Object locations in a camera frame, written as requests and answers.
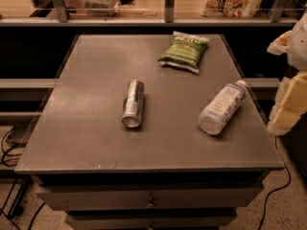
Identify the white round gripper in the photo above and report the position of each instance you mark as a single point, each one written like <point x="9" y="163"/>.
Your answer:
<point x="298" y="50"/>

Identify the silver redbull can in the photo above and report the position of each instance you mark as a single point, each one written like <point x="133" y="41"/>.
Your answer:
<point x="133" y="104"/>

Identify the clear plastic water bottle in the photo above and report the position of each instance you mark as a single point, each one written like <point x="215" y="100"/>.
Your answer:
<point x="215" y="116"/>

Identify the colourful snack bag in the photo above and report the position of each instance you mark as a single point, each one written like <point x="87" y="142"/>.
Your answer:
<point x="231" y="8"/>

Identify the green chip bag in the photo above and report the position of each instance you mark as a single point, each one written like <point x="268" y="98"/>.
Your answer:
<point x="185" y="52"/>

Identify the round drawer knob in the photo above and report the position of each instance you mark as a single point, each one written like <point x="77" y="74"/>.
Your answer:
<point x="151" y="205"/>

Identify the clear plastic container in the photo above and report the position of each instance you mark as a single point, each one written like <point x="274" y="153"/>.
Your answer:
<point x="104" y="8"/>

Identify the grey metal shelf rail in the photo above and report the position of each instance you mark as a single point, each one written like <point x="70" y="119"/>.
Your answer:
<point x="142" y="13"/>

